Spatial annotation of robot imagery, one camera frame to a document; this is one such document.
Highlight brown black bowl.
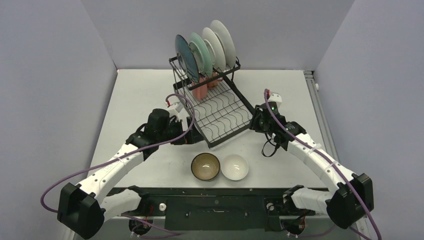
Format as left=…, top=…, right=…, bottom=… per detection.
left=190, top=152, right=221, bottom=182

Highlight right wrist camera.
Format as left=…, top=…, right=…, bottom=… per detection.
left=267, top=92, right=282, bottom=109

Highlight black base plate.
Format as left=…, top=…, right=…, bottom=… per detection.
left=128, top=185, right=314, bottom=231

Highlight large pink mug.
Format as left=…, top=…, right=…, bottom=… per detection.
left=191, top=84, right=208, bottom=102

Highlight white plate blue rim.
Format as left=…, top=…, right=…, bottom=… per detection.
left=201, top=27, right=226, bottom=72

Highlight aluminium rail right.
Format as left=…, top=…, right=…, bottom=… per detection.
left=303, top=70, right=339, bottom=161

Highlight black wire dish rack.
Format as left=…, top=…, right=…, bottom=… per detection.
left=168, top=56, right=255, bottom=149

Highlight dark blue plate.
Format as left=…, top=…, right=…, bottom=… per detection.
left=174, top=34, right=199, bottom=83

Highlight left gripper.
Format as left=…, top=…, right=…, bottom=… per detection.
left=157, top=117, right=204, bottom=146

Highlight red teal plate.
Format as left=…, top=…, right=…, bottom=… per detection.
left=210, top=19, right=237, bottom=69

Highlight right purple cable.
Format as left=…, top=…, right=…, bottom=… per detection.
left=263, top=88, right=383, bottom=240

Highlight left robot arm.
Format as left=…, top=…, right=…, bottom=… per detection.
left=57, top=108, right=196, bottom=240

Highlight small orange mug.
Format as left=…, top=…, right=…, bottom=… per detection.
left=204, top=72, right=223, bottom=89

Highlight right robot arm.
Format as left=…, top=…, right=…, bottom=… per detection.
left=249, top=102, right=374, bottom=229

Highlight white bowl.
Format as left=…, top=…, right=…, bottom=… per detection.
left=220, top=154, right=249, bottom=181

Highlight light green flower plate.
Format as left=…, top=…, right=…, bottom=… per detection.
left=188, top=32, right=213, bottom=77

